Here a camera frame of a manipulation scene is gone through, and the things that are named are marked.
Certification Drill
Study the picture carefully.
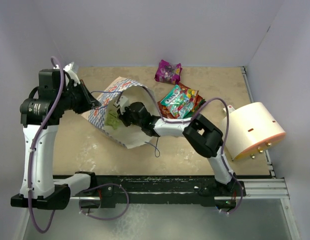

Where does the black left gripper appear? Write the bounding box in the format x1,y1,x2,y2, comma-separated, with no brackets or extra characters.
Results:
58,79,102,115

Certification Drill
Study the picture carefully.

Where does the blue checkered paper bag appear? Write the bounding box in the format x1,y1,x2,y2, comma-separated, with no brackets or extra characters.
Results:
82,76,159,149

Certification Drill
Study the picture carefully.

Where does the white green snack packet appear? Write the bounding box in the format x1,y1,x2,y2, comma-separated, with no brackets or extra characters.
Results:
105,110,121,130

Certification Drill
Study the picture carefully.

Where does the red snack packet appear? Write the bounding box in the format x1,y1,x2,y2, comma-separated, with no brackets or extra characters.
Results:
157,95,206,119

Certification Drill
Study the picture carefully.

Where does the teal Fox's candy bag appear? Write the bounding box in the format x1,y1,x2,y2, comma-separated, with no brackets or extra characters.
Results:
160,85,194,119

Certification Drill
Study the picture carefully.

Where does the purple candy snack bag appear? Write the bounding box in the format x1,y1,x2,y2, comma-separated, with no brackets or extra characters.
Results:
154,59,183,85

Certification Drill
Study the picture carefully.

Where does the colourful Fox's candy bag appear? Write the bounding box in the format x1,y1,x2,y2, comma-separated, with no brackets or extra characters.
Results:
178,83,199,112

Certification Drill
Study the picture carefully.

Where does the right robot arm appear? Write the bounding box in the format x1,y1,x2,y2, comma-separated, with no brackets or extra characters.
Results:
114,102,244,197

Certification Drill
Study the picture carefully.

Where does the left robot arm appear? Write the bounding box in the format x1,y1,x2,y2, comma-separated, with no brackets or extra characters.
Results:
10,67,101,210

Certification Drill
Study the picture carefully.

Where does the small green white box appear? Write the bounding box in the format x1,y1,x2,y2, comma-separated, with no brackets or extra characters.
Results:
223,105,236,114

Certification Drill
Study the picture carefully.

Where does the cream cylindrical appliance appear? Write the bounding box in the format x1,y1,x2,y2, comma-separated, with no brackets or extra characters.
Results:
220,102,286,160

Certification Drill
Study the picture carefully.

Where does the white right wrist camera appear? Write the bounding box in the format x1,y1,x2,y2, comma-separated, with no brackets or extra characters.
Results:
113,95,130,108

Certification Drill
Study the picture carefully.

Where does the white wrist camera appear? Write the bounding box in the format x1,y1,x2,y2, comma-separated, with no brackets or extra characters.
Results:
63,62,81,87
113,95,130,108

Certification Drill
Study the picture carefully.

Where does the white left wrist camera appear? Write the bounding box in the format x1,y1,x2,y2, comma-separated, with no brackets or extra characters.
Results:
63,62,81,87

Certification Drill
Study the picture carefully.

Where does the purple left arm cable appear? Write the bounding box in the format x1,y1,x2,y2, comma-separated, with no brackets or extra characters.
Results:
27,56,65,234

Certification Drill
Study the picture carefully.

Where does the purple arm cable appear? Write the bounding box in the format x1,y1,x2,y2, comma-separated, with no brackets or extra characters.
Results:
27,56,65,234
114,85,245,216

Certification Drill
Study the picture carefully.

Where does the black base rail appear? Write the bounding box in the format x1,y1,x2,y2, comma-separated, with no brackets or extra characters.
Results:
76,175,246,209

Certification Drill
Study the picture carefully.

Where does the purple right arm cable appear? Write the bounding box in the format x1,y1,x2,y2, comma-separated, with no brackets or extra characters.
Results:
114,85,245,216

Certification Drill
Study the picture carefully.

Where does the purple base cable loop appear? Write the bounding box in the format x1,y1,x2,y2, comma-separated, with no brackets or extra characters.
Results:
78,184,130,221

